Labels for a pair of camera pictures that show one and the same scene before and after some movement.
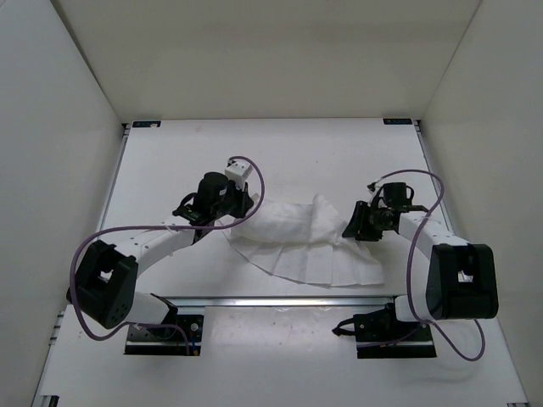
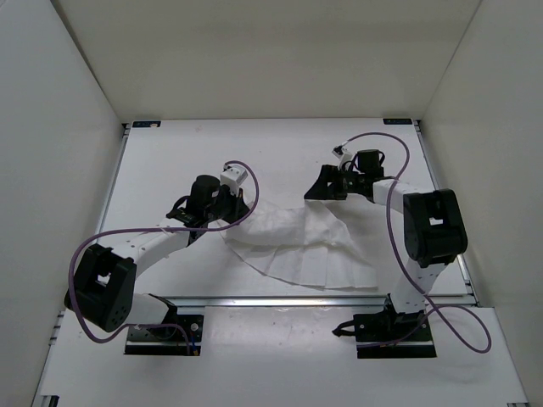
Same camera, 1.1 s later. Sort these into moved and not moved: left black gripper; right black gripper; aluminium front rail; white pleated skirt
Moved: right black gripper
Not moved: white pleated skirt; aluminium front rail; left black gripper
